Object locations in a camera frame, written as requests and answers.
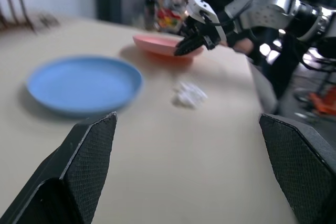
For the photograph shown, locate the pink plate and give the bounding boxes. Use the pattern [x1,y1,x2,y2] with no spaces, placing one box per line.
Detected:
[132,34,205,58]

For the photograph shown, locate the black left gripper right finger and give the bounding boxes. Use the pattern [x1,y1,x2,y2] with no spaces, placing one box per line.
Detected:
[258,112,336,224]

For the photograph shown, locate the orange metal frame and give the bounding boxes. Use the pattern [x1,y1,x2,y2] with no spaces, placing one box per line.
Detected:
[308,86,336,117]

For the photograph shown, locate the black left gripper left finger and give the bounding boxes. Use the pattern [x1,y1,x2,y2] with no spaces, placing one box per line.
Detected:
[0,111,118,224]

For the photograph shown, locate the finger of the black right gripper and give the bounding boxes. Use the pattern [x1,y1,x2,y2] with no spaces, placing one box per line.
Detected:
[178,33,201,44]
[174,36,208,57]

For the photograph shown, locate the brown wooden rack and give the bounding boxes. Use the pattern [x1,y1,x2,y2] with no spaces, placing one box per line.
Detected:
[0,0,61,35]

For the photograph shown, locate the blue plate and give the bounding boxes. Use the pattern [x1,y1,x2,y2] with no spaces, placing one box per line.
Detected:
[26,55,144,118]

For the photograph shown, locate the colourful toy pile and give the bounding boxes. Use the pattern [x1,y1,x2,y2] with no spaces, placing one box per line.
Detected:
[154,6,186,35]

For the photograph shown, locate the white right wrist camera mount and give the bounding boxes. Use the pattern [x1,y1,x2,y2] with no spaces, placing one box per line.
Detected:
[185,0,228,47]

